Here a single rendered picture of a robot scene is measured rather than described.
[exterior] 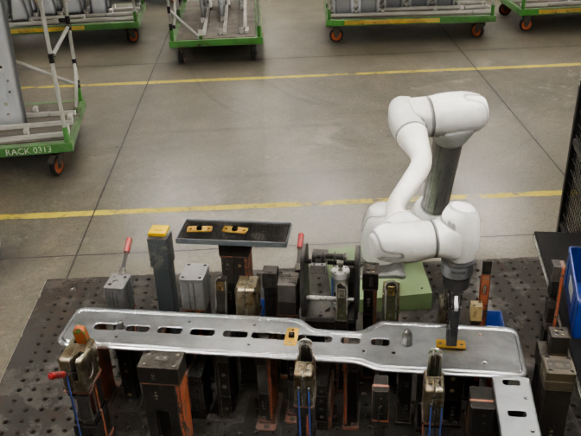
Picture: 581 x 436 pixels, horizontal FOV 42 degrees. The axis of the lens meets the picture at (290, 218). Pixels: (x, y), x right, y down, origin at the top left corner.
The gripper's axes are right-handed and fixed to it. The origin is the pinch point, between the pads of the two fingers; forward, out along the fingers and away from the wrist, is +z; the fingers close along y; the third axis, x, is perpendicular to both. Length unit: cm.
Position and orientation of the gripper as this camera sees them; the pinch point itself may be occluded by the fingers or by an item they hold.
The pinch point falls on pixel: (451, 332)
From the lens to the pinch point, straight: 223.6
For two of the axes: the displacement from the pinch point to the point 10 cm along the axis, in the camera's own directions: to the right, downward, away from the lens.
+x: 9.9, 0.3, -1.3
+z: 0.4, 8.8, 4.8
